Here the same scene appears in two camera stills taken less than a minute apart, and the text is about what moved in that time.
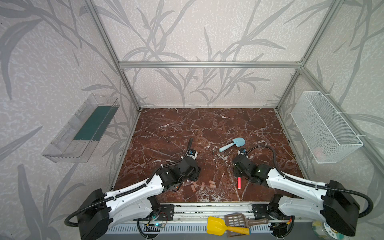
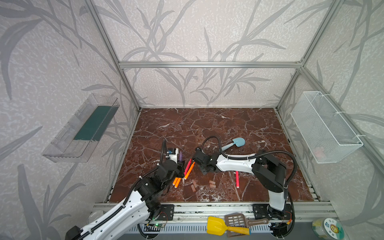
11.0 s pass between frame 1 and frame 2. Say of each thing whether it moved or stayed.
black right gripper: moved
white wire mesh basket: stayed
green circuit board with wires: stayed
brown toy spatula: stayed
